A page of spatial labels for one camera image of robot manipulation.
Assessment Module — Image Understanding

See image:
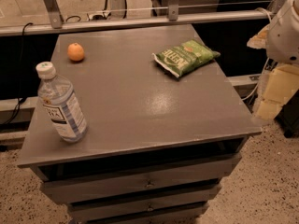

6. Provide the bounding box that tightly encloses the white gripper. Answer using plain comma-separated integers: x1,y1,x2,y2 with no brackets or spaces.
247,0,299,120

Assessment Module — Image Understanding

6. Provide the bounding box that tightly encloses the clear plastic water bottle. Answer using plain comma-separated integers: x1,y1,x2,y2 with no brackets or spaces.
36,62,87,143

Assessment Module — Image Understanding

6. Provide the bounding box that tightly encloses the green jalapeno chip bag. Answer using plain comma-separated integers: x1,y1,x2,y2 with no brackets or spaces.
153,39,221,78

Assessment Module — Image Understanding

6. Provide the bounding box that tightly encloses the top grey drawer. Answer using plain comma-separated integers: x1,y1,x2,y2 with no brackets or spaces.
41,153,241,203

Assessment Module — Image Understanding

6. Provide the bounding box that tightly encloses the grey drawer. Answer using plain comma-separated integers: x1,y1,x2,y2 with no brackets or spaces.
86,202,208,224
70,180,221,223
41,153,241,203

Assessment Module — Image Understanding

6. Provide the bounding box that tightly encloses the grey drawer cabinet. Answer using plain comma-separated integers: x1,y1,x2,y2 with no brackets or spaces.
16,23,263,224

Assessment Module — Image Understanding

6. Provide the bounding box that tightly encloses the middle grey drawer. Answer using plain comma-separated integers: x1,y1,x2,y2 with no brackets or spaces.
70,180,221,223

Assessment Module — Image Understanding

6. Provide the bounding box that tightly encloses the bottom grey drawer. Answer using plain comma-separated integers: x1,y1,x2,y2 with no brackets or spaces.
86,202,208,224

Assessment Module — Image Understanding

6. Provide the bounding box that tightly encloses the white power strip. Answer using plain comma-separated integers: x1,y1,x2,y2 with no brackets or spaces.
87,12,110,21

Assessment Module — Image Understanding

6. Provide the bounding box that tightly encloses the orange fruit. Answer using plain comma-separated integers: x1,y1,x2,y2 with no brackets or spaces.
67,43,85,62

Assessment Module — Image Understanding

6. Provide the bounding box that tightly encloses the white cable on right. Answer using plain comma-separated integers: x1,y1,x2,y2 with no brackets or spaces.
241,7,273,102

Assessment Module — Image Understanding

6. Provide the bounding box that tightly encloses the metal railing frame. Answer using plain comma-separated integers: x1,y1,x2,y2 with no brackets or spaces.
0,0,286,36

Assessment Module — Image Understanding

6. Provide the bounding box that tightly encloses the black cable on left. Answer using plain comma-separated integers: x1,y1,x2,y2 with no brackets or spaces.
0,22,34,127

